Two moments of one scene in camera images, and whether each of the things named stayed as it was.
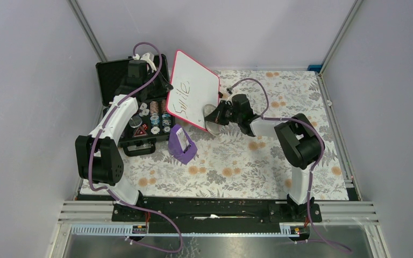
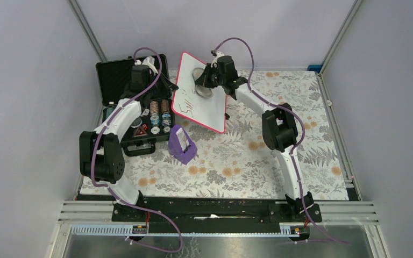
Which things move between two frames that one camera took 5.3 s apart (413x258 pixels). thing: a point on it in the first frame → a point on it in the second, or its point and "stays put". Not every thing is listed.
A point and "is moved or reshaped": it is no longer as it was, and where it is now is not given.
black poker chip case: (151, 124) stays put
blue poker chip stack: (155, 119) stays put
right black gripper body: (226, 114) → (211, 79)
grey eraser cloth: (214, 128) → (201, 91)
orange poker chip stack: (154, 107) stays put
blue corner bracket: (314, 67) stays put
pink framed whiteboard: (193, 86) is moved or reshaped
